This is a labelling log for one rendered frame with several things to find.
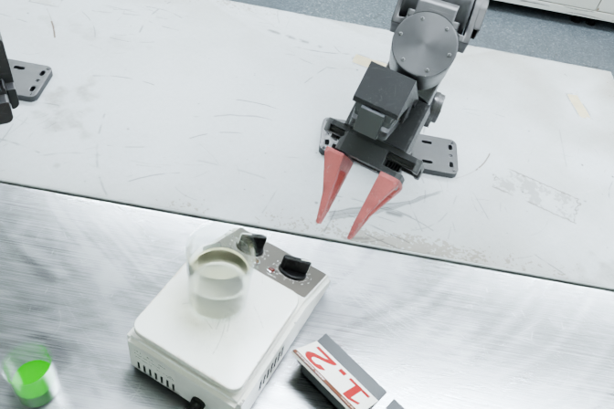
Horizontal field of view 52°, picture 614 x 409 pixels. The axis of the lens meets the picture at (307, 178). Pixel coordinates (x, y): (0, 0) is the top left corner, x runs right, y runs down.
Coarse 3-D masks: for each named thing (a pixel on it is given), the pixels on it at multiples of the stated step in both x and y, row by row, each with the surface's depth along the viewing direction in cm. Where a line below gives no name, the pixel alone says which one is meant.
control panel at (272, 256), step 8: (264, 248) 71; (272, 248) 72; (280, 248) 73; (264, 256) 70; (272, 256) 71; (280, 256) 71; (264, 264) 68; (272, 264) 69; (264, 272) 66; (272, 272) 67; (280, 272) 68; (312, 272) 71; (320, 272) 71; (280, 280) 66; (288, 280) 67; (296, 280) 67; (304, 280) 68; (312, 280) 69; (320, 280) 69; (296, 288) 66; (304, 288) 67; (312, 288) 67; (304, 296) 65
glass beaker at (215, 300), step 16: (208, 224) 57; (224, 224) 57; (192, 240) 56; (208, 240) 58; (224, 240) 59; (240, 240) 58; (192, 256) 58; (256, 256) 55; (192, 272) 54; (192, 288) 56; (208, 288) 55; (224, 288) 55; (240, 288) 56; (192, 304) 58; (208, 304) 57; (224, 304) 57; (240, 304) 58; (208, 320) 59; (224, 320) 59
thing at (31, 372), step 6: (36, 360) 61; (24, 366) 60; (30, 366) 60; (36, 366) 61; (42, 366) 61; (48, 366) 61; (18, 372) 60; (24, 372) 60; (30, 372) 60; (36, 372) 60; (42, 372) 60; (18, 378) 60; (24, 378) 60; (30, 378) 60; (36, 378) 60; (24, 384) 59
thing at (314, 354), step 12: (312, 348) 66; (312, 360) 64; (324, 360) 66; (324, 372) 63; (336, 372) 65; (336, 384) 63; (348, 384) 64; (348, 396) 62; (360, 396) 63; (360, 408) 61
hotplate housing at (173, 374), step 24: (288, 336) 62; (144, 360) 60; (168, 360) 58; (264, 360) 59; (168, 384) 61; (192, 384) 58; (264, 384) 63; (192, 408) 59; (216, 408) 59; (240, 408) 57
